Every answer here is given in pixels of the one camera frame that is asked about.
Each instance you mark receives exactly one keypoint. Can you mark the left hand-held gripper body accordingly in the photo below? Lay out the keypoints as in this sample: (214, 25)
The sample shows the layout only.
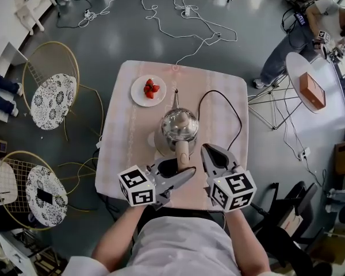
(136, 186)

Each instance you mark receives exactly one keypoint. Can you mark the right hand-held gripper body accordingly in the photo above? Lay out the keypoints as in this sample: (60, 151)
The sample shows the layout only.
(233, 190)

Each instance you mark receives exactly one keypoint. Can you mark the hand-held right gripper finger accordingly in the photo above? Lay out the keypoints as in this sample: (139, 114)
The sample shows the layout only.
(208, 161)
(228, 158)

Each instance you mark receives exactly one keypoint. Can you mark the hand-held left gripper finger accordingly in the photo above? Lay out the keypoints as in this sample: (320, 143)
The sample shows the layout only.
(180, 178)
(166, 163)

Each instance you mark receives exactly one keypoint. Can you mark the person's left forearm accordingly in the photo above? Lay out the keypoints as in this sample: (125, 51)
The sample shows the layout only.
(118, 237)

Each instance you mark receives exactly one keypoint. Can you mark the person's right forearm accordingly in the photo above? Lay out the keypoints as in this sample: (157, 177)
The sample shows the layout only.
(247, 240)

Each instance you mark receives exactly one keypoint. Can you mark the pink plaid tablecloth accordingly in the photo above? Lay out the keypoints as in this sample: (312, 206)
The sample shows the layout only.
(126, 142)

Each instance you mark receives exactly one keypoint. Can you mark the black office chair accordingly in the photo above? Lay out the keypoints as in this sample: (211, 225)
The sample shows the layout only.
(296, 208)

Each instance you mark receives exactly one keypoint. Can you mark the red strawberry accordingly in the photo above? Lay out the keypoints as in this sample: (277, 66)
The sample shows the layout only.
(147, 89)
(149, 82)
(150, 95)
(156, 88)

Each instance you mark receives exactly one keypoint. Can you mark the person's white shirt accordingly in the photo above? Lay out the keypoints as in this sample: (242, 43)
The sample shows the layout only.
(184, 249)

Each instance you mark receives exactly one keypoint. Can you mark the white round plate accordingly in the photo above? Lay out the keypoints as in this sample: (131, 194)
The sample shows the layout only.
(139, 95)

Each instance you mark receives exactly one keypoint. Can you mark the white power strip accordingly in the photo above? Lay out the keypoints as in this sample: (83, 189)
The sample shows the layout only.
(89, 13)
(185, 11)
(304, 152)

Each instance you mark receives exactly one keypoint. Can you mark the black and white patterned cushion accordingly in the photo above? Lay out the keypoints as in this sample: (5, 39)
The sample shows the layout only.
(50, 211)
(53, 102)

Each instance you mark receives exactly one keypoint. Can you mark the black flat square item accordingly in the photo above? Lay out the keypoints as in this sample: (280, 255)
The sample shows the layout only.
(44, 196)

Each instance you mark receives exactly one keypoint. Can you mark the brown cardboard box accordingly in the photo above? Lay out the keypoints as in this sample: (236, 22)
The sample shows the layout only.
(312, 89)

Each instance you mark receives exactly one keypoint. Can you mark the white round side table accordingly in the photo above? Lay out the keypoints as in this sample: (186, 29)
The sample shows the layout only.
(296, 68)

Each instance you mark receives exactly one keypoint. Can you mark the white box appliance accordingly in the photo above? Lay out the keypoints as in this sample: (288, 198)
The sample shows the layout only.
(1, 183)

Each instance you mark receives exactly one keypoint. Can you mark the white shelf unit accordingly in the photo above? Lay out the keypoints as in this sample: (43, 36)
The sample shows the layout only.
(3, 53)

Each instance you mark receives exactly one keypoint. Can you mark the white ornate table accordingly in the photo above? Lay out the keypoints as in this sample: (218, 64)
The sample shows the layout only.
(31, 1)

